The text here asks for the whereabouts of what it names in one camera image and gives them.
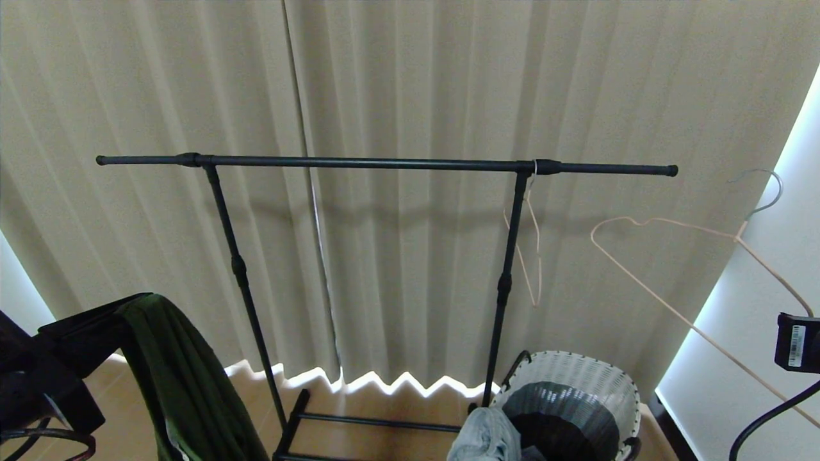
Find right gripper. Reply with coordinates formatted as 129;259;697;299
774;312;820;374

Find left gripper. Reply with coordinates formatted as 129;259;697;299
0;311;106;436

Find green printed t-shirt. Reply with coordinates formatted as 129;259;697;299
117;293;270;461

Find pink clothes hanger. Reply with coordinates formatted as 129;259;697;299
503;172;543;308
589;168;820;430

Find white laundry basket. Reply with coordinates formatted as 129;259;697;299
490;350;643;461

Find black clothes rack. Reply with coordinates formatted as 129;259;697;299
96;152;678;461

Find pale grey shorts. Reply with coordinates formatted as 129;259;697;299
447;407;523;461

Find beige curtain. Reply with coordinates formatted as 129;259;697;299
0;0;820;401

